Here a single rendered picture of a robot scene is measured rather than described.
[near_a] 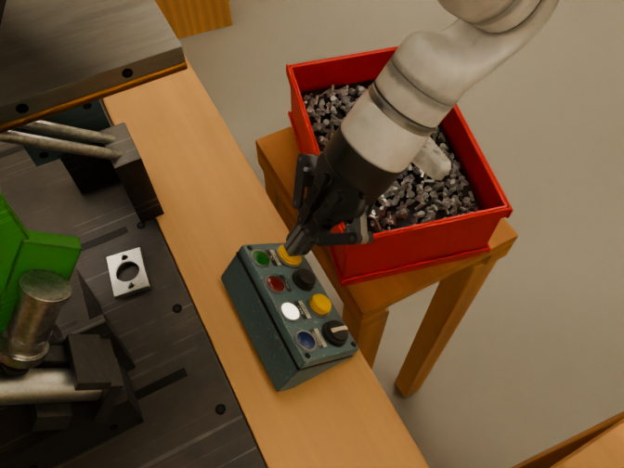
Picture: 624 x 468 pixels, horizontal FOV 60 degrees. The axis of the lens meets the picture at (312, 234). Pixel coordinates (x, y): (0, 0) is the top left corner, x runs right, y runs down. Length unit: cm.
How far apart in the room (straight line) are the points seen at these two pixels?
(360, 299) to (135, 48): 41
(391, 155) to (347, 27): 192
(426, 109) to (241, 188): 31
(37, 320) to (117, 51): 25
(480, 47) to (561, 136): 166
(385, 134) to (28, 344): 34
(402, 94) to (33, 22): 35
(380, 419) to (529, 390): 107
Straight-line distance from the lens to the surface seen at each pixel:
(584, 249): 189
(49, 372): 54
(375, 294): 74
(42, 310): 46
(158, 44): 55
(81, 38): 57
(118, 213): 72
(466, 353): 161
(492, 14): 46
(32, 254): 47
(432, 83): 47
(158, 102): 83
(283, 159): 86
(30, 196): 78
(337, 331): 56
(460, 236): 72
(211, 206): 69
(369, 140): 49
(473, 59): 49
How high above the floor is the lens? 146
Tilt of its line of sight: 59 degrees down
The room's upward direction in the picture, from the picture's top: straight up
